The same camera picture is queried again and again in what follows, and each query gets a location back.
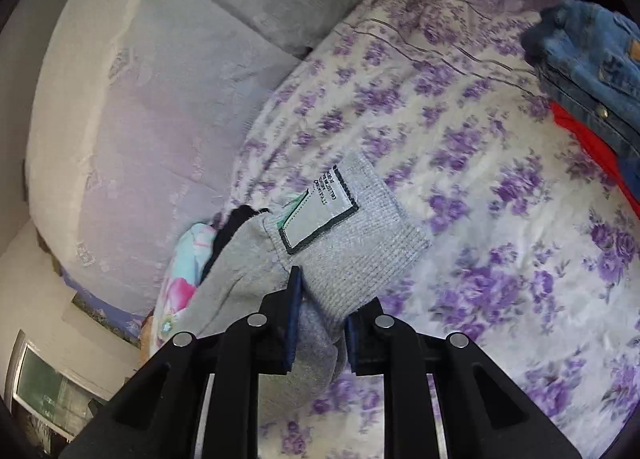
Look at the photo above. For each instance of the black pants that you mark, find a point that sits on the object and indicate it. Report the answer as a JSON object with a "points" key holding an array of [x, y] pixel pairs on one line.
{"points": [[230, 234]]}

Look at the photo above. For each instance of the purple floral bedsheet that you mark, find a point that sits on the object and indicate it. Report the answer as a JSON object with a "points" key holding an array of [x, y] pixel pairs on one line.
{"points": [[450, 139]]}

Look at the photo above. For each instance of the grey pants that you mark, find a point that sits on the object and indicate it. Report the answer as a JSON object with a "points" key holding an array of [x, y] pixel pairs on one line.
{"points": [[350, 259]]}

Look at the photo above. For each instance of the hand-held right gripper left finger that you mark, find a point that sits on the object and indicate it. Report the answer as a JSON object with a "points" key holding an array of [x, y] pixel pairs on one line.
{"points": [[294, 324]]}

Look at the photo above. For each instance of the colourful floral quilt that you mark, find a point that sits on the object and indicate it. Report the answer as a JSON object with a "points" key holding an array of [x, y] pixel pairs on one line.
{"points": [[180, 289]]}

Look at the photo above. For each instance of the metal framed glass panel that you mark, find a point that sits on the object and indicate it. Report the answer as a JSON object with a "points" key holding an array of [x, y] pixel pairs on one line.
{"points": [[40, 389]]}

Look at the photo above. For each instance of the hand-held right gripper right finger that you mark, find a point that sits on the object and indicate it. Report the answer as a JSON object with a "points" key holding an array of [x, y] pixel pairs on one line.
{"points": [[353, 346]]}

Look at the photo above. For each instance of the blue printed cloth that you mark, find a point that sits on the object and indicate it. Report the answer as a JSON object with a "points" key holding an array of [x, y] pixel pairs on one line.
{"points": [[70, 279]]}

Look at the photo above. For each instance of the blue jeans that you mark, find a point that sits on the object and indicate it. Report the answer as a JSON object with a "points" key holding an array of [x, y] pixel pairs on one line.
{"points": [[590, 54]]}

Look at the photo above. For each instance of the red cloth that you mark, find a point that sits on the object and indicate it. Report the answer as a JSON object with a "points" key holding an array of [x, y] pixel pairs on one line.
{"points": [[585, 139]]}

